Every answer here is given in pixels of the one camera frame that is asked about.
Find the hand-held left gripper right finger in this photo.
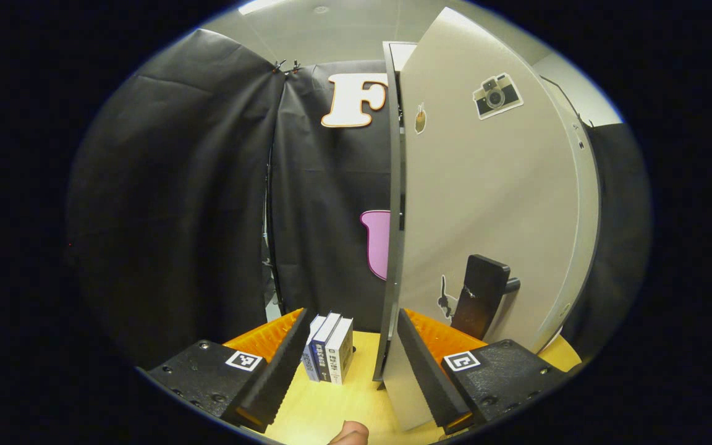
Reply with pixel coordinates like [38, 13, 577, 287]
[396, 307, 570, 435]

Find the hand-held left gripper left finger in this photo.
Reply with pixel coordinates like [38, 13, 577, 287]
[146, 307, 310, 433]

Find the cabinet door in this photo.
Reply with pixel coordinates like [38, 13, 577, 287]
[382, 6, 582, 433]
[532, 74, 602, 354]

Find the grey white cabinet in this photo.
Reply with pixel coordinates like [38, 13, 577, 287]
[373, 40, 420, 390]

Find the white blue book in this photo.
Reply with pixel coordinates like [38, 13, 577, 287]
[302, 314, 327, 382]

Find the dark blue book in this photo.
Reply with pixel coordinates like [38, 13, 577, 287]
[310, 312, 342, 384]

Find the ceiling light panel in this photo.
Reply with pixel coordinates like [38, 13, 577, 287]
[239, 0, 289, 16]

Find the black left door handle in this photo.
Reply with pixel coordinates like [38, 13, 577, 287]
[451, 253, 522, 341]

